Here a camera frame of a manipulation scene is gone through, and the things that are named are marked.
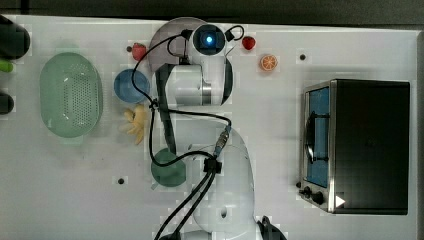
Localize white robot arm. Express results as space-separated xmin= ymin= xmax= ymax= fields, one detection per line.
xmin=151 ymin=24 xmax=287 ymax=240

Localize round grey plate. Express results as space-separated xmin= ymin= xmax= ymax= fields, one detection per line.
xmin=147 ymin=17 xmax=205 ymax=72

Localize green cup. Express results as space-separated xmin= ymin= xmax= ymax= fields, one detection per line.
xmin=151 ymin=148 xmax=186 ymax=187

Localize yellow toy banana bunch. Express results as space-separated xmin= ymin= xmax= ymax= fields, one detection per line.
xmin=118 ymin=104 xmax=147 ymax=145

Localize orange slice toy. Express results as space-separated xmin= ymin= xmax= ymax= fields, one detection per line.
xmin=259 ymin=54 xmax=278 ymax=71

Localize red toy strawberry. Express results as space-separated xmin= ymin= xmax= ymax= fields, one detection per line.
xmin=131 ymin=43 xmax=147 ymax=61
xmin=242 ymin=36 xmax=256 ymax=50

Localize blue bowl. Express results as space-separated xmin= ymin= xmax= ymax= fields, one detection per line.
xmin=114 ymin=69 xmax=150 ymax=103

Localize black toaster oven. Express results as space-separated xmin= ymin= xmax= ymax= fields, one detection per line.
xmin=296 ymin=79 xmax=410 ymax=215

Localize green perforated colander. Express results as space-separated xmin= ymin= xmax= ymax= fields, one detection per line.
xmin=40 ymin=52 xmax=103 ymax=138

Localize dark bottle at edge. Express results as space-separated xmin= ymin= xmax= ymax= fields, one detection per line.
xmin=0 ymin=93 xmax=14 ymax=115

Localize black cylinder container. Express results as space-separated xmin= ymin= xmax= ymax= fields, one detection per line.
xmin=0 ymin=15 xmax=30 ymax=60

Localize green object at edge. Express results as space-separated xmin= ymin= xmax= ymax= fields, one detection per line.
xmin=0 ymin=60 xmax=14 ymax=73

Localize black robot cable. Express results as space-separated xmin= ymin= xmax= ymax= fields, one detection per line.
xmin=131 ymin=25 xmax=246 ymax=240

